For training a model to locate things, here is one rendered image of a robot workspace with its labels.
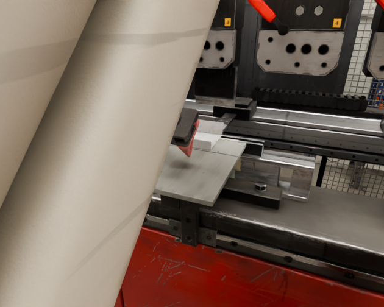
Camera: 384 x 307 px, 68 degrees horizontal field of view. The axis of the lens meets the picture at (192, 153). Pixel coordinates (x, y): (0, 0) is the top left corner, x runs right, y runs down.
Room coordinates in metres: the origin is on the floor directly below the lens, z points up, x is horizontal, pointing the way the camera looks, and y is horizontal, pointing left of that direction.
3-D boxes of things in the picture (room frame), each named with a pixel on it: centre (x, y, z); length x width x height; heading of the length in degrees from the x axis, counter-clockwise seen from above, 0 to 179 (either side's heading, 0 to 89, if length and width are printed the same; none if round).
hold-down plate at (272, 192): (0.61, -0.07, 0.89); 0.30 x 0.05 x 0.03; 68
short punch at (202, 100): (0.68, -0.06, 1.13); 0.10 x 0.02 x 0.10; 68
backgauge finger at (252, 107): (0.83, -0.11, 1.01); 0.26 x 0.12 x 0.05; 158
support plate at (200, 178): (0.54, 0.00, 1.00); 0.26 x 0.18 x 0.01; 158
